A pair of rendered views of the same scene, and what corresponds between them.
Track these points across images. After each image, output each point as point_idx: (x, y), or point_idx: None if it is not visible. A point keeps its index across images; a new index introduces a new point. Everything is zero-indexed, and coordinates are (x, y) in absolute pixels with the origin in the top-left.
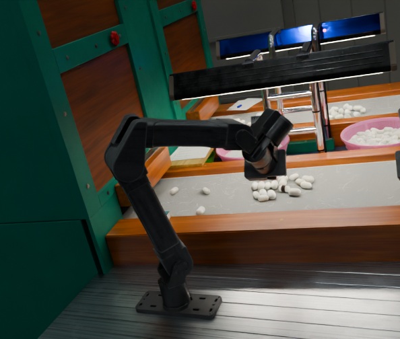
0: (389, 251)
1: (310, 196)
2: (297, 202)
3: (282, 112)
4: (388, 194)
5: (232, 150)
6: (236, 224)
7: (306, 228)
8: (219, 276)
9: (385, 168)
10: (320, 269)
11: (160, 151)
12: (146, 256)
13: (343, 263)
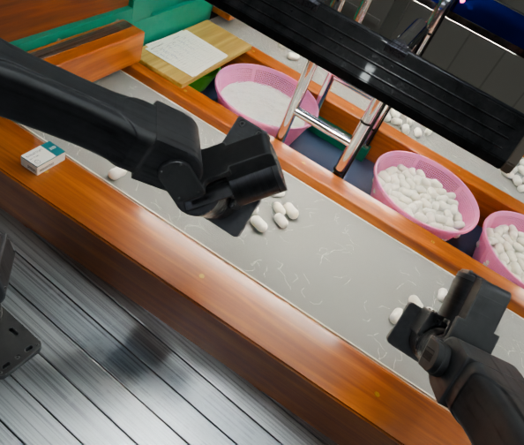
0: (306, 411)
1: (273, 243)
2: (250, 245)
3: (333, 77)
4: (367, 310)
5: (145, 183)
6: (138, 241)
7: (220, 319)
8: (71, 297)
9: (393, 256)
10: (206, 373)
11: (126, 36)
12: None
13: (242, 380)
